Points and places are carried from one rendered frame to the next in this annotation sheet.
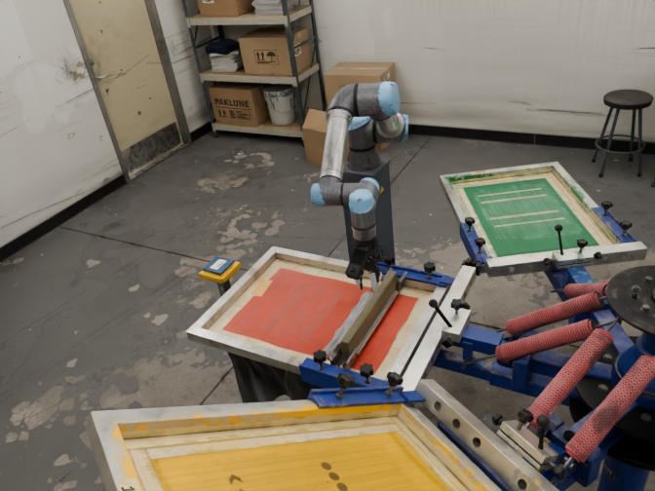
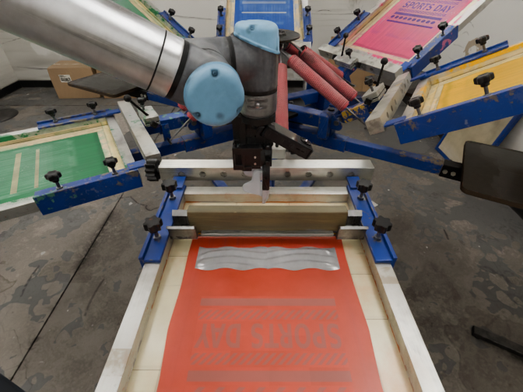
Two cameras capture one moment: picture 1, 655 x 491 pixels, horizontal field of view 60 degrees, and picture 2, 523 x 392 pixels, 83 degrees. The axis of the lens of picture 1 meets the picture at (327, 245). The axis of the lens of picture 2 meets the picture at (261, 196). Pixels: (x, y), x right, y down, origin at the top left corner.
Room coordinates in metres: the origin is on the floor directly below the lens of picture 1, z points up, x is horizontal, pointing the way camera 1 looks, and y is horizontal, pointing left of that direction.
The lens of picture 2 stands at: (1.82, 0.35, 1.55)
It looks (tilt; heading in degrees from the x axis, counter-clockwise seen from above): 39 degrees down; 238
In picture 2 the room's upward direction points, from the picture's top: straight up
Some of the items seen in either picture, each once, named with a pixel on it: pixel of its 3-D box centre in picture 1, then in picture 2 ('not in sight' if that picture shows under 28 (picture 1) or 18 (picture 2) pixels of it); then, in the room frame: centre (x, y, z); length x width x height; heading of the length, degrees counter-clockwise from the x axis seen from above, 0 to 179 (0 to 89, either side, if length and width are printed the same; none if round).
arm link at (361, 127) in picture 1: (362, 129); not in sight; (2.31, -0.22, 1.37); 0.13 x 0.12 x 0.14; 74
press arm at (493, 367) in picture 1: (435, 357); not in sight; (1.38, -0.31, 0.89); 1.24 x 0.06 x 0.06; 58
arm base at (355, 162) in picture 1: (363, 154); not in sight; (2.31, -0.21, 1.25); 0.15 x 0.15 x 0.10
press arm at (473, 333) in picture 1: (473, 338); not in sight; (1.31, -0.42, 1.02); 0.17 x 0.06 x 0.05; 58
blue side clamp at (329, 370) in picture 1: (345, 380); (366, 223); (1.25, 0.00, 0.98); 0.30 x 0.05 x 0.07; 58
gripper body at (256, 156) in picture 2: (366, 250); (254, 139); (1.53, -0.13, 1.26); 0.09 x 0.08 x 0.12; 148
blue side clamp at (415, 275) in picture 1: (409, 279); (167, 223); (1.72, -0.29, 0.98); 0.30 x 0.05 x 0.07; 58
